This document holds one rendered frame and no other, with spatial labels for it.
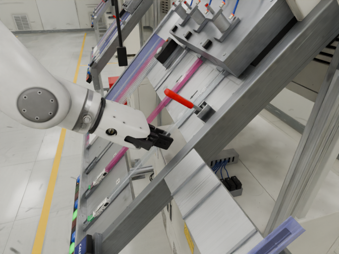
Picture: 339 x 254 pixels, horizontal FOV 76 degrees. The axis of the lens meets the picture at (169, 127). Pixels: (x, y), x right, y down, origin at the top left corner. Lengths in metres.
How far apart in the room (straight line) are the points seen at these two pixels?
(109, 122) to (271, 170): 0.77
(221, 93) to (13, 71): 0.34
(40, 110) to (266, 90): 0.35
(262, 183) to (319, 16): 0.65
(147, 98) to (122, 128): 1.55
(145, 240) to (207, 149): 1.10
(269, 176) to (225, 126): 0.60
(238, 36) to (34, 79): 0.32
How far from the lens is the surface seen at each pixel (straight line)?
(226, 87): 0.45
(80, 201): 0.72
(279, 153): 1.12
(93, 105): 0.41
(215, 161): 0.93
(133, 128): 0.41
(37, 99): 0.33
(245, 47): 0.42
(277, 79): 0.43
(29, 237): 1.68
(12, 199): 1.97
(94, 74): 1.79
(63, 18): 9.22
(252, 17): 0.44
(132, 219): 0.50
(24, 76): 0.33
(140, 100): 1.95
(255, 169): 0.99
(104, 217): 0.60
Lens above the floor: 1.25
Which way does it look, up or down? 32 degrees down
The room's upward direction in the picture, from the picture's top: straight up
